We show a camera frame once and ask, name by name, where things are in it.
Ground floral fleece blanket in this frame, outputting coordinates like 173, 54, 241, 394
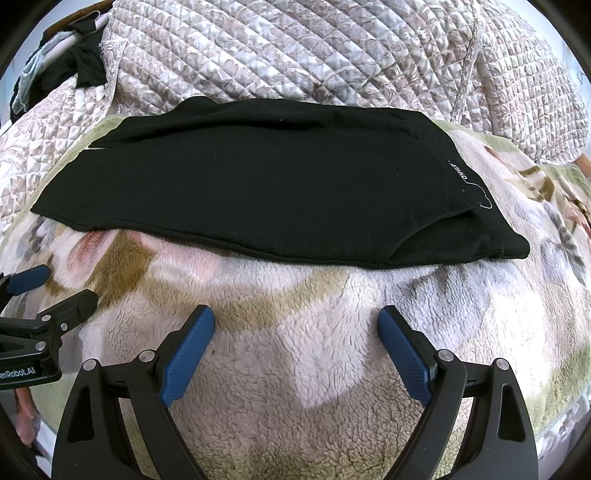
1, 124, 590, 479

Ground person's left hand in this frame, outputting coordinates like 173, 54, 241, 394
15, 388, 39, 446

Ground quilted floral bedspread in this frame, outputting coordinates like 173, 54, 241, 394
1, 1, 590, 227

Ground black pants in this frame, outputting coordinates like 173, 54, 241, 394
33, 97, 530, 269

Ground dark clothes pile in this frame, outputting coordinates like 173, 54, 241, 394
9, 8, 109, 122

